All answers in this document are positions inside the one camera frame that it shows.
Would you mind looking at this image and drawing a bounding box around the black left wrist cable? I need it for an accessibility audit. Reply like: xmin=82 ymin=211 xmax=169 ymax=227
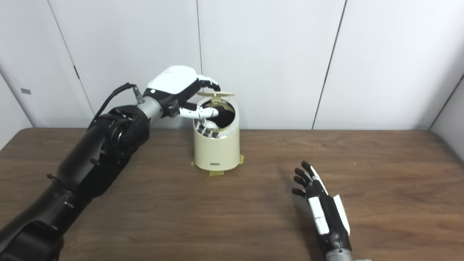
xmin=87 ymin=83 xmax=145 ymax=129

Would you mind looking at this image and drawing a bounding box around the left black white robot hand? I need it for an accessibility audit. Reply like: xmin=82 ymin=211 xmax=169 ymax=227
xmin=143 ymin=65 xmax=221 ymax=120

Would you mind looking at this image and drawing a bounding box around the round cream bin lid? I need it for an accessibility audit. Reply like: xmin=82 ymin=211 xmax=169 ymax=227
xmin=197 ymin=91 xmax=235 ymax=105

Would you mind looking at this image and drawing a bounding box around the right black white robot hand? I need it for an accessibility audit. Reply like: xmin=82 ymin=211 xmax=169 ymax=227
xmin=292 ymin=161 xmax=352 ymax=254

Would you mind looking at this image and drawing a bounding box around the cream-colored round bin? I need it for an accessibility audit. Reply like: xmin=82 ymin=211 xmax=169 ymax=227
xmin=192 ymin=91 xmax=240 ymax=171

